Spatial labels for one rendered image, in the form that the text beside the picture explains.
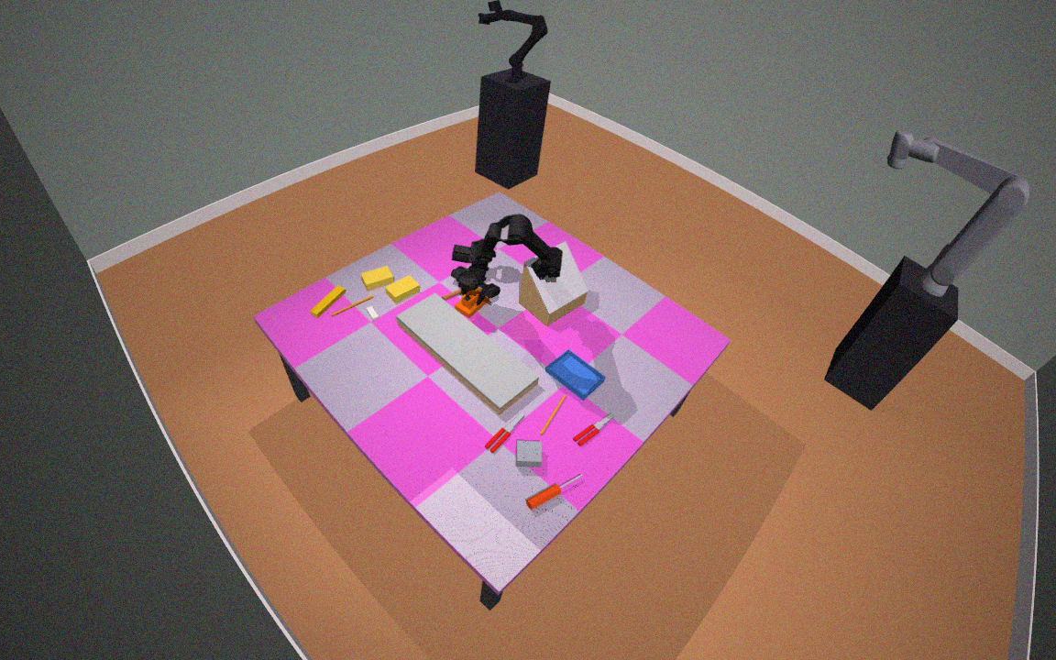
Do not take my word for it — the blue shallow tray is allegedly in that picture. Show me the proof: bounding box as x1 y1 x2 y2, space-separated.
545 348 606 401

